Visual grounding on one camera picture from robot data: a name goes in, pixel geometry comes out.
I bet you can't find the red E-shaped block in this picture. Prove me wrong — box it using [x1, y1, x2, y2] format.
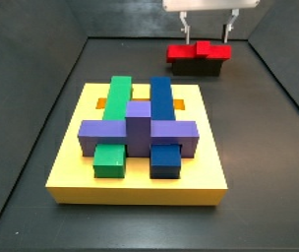
[166, 40, 230, 63]

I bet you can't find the green bar block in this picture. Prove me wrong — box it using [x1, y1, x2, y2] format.
[93, 76, 131, 178]

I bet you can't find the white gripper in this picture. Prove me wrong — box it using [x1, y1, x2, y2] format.
[162, 0, 260, 44]

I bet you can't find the yellow board base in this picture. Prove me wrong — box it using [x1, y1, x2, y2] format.
[45, 84, 226, 206]

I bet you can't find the blue bar block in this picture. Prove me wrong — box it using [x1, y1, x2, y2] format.
[149, 77, 181, 179]

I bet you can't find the purple cross block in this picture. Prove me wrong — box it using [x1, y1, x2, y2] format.
[77, 101, 198, 158]

